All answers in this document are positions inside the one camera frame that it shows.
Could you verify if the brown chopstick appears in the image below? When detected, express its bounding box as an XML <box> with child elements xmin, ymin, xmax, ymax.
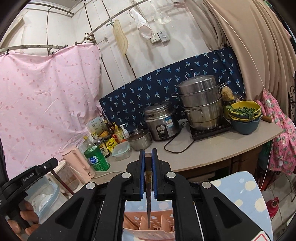
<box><xmin>145</xmin><ymin>153</ymin><xmax>152</xmax><ymax>229</ymax></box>

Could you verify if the grey kitchen countertop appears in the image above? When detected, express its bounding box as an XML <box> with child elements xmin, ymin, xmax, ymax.
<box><xmin>91</xmin><ymin>119</ymin><xmax>285</xmax><ymax>186</ymax></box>

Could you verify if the person's left hand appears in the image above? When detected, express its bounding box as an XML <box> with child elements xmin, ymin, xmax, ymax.
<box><xmin>7</xmin><ymin>200</ymin><xmax>41</xmax><ymax>240</ymax></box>

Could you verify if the small steel pot with lid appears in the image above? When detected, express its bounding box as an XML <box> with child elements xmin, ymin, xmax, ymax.
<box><xmin>127</xmin><ymin>128</ymin><xmax>152</xmax><ymax>151</ymax></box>

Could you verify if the clear food container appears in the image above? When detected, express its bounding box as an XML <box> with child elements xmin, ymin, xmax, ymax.
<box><xmin>112</xmin><ymin>141</ymin><xmax>131</xmax><ymax>161</ymax></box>

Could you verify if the white pump bottle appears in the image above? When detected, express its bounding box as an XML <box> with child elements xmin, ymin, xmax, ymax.
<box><xmin>120</xmin><ymin>124</ymin><xmax>130</xmax><ymax>140</ymax></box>

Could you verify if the oil bottle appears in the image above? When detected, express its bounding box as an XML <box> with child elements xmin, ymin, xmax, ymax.
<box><xmin>112</xmin><ymin>123</ymin><xmax>126</xmax><ymax>144</ymax></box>

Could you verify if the steel rice cooker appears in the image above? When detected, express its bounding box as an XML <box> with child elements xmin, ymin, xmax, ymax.
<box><xmin>144</xmin><ymin>101</ymin><xmax>181</xmax><ymax>141</ymax></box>

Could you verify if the white dish rack bin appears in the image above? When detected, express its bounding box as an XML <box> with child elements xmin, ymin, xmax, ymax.
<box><xmin>25</xmin><ymin>177</ymin><xmax>67</xmax><ymax>224</ymax></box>

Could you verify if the yellow seasoning packet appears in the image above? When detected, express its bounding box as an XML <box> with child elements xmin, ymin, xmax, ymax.
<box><xmin>104</xmin><ymin>137</ymin><xmax>117</xmax><ymax>153</ymax></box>

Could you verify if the dark soy sauce bottle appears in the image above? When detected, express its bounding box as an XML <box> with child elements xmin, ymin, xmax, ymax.
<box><xmin>96</xmin><ymin>137</ymin><xmax>110</xmax><ymax>158</ymax></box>

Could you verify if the green canister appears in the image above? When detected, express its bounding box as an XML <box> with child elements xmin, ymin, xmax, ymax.
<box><xmin>84</xmin><ymin>146</ymin><xmax>110</xmax><ymax>172</ymax></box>

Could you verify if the navy floral backsplash cloth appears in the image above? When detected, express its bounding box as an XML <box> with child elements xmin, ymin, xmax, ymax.
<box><xmin>99</xmin><ymin>47</ymin><xmax>246</xmax><ymax>132</ymax></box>

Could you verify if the white carton box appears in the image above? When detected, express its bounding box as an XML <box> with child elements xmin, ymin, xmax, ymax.
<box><xmin>86</xmin><ymin>116</ymin><xmax>107</xmax><ymax>138</ymax></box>

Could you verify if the white blender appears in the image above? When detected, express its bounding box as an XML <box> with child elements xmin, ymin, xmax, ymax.
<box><xmin>46</xmin><ymin>159</ymin><xmax>83</xmax><ymax>196</ymax></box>

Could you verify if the pink electric kettle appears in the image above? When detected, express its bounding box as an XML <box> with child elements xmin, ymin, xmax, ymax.
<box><xmin>61</xmin><ymin>148</ymin><xmax>95</xmax><ymax>184</ymax></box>

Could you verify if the large steel steamer pot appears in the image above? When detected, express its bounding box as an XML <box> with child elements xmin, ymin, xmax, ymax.
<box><xmin>171</xmin><ymin>75</ymin><xmax>225</xmax><ymax>131</ymax></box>

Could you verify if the black induction cooktop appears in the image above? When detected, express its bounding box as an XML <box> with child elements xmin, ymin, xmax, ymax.
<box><xmin>190</xmin><ymin>118</ymin><xmax>232</xmax><ymax>141</ymax></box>

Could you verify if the loofah sponge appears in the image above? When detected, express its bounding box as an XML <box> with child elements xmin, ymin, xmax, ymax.
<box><xmin>221</xmin><ymin>86</ymin><xmax>234</xmax><ymax>101</ymax></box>

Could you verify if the blue polka dot tablecloth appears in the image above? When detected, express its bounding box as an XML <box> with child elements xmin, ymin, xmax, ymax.
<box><xmin>122</xmin><ymin>171</ymin><xmax>274</xmax><ymax>240</ymax></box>

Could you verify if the blue plastic basin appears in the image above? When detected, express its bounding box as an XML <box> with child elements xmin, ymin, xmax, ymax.
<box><xmin>228</xmin><ymin>113</ymin><xmax>261</xmax><ymax>135</ymax></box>

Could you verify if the yellow colander with greens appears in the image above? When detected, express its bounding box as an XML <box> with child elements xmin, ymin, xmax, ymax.
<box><xmin>226</xmin><ymin>100</ymin><xmax>261</xmax><ymax>122</ymax></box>

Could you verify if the pink dotted curtain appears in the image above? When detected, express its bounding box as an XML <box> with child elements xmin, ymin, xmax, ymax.
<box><xmin>1</xmin><ymin>44</ymin><xmax>102</xmax><ymax>178</ymax></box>

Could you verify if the hanging bamboo paddle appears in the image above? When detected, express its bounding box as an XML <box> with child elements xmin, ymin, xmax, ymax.
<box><xmin>112</xmin><ymin>20</ymin><xmax>128</xmax><ymax>56</ymax></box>

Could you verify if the hanging plastic bag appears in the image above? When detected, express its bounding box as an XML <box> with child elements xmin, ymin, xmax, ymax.
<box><xmin>129</xmin><ymin>8</ymin><xmax>152</xmax><ymax>39</ymax></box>

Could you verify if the pink floral apron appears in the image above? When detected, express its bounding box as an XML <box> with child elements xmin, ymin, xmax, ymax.
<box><xmin>255</xmin><ymin>89</ymin><xmax>296</xmax><ymax>176</ymax></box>

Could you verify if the red floor object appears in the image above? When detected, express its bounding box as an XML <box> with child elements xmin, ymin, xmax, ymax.
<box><xmin>266</xmin><ymin>197</ymin><xmax>279</xmax><ymax>219</ymax></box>

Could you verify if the hanging white strainer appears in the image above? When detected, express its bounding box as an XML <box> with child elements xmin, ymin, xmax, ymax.
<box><xmin>149</xmin><ymin>1</ymin><xmax>171</xmax><ymax>25</ymax></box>

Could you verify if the beige curtain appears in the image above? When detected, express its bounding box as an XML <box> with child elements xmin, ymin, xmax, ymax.
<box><xmin>185</xmin><ymin>1</ymin><xmax>295</xmax><ymax>113</ymax></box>

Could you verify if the black power cable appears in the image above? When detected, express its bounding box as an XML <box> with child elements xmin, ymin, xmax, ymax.
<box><xmin>164</xmin><ymin>120</ymin><xmax>197</xmax><ymax>154</ymax></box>

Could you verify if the white power cable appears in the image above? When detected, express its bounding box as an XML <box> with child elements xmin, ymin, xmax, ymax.
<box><xmin>92</xmin><ymin>170</ymin><xmax>122</xmax><ymax>180</ymax></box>

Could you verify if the wall power socket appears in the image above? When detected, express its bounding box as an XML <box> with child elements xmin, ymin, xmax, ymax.
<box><xmin>150</xmin><ymin>31</ymin><xmax>170</xmax><ymax>44</ymax></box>

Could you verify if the metal curtain rail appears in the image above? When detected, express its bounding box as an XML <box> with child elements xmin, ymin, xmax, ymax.
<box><xmin>1</xmin><ymin>0</ymin><xmax>148</xmax><ymax>55</ymax></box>

